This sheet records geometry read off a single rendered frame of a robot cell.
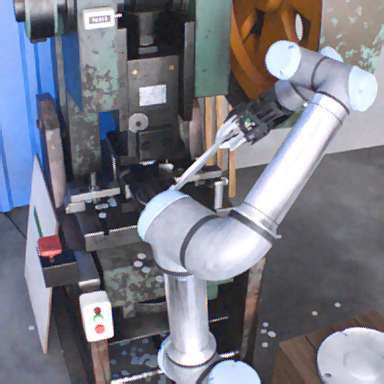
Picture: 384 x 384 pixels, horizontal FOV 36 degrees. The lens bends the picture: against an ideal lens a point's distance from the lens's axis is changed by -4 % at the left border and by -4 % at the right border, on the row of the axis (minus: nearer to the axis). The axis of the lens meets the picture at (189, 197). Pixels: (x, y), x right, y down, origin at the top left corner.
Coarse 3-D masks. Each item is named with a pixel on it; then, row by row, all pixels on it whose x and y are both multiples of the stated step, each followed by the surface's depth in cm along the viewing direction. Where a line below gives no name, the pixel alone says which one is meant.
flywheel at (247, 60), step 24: (240, 0) 185; (264, 0) 161; (288, 0) 156; (312, 0) 144; (240, 24) 188; (264, 24) 172; (288, 24) 161; (312, 24) 140; (240, 48) 189; (264, 48) 175; (312, 48) 142; (240, 72) 187; (264, 72) 179
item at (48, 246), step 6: (42, 240) 158; (48, 240) 158; (54, 240) 158; (42, 246) 156; (48, 246) 156; (54, 246) 156; (60, 246) 156; (42, 252) 154; (48, 252) 154; (54, 252) 155
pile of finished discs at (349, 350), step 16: (336, 336) 183; (352, 336) 183; (368, 336) 183; (320, 352) 178; (336, 352) 178; (352, 352) 177; (368, 352) 176; (320, 368) 172; (336, 368) 172; (352, 368) 171; (368, 368) 171
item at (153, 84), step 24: (144, 48) 158; (168, 48) 162; (144, 72) 157; (168, 72) 159; (144, 96) 161; (168, 96) 163; (144, 120) 163; (168, 120) 167; (120, 144) 175; (144, 144) 164; (168, 144) 166
